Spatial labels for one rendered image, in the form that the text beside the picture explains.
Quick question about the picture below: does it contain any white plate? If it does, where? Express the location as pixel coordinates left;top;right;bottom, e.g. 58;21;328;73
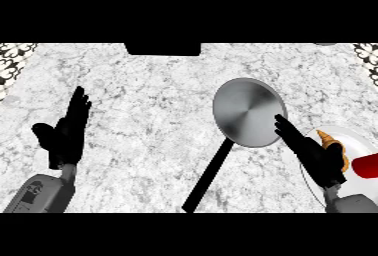
299;125;378;209

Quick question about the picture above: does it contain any golden brown croissant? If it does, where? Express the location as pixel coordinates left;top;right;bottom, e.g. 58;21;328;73
315;129;352;173

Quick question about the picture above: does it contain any red can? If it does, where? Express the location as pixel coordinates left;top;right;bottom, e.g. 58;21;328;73
352;153;378;180

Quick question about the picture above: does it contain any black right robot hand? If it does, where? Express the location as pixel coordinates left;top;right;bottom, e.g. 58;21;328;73
274;113;349;189

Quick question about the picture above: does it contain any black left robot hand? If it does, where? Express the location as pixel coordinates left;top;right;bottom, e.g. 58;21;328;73
31;85;93;171

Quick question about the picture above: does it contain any grey pan with black handle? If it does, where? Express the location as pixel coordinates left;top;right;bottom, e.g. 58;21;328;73
181;77;290;214

